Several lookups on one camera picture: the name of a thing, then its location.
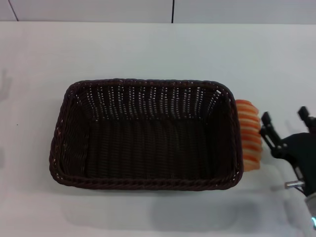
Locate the dark brown woven basket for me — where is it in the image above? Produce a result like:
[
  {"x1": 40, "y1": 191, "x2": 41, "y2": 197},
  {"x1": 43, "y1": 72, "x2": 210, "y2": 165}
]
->
[{"x1": 48, "y1": 78, "x2": 244, "y2": 191}]

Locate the silver metal bolt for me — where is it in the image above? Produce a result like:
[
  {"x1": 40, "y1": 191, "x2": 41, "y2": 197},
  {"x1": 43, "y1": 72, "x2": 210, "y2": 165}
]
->
[{"x1": 284, "y1": 181, "x2": 304, "y2": 189}]

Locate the orange striped bread loaf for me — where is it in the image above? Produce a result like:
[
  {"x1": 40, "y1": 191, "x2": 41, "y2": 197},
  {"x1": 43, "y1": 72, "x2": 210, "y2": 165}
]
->
[{"x1": 235, "y1": 99, "x2": 263, "y2": 173}]

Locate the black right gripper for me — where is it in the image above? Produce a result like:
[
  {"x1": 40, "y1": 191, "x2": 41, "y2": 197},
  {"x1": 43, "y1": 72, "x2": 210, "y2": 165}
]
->
[{"x1": 259, "y1": 106, "x2": 316, "y2": 196}]

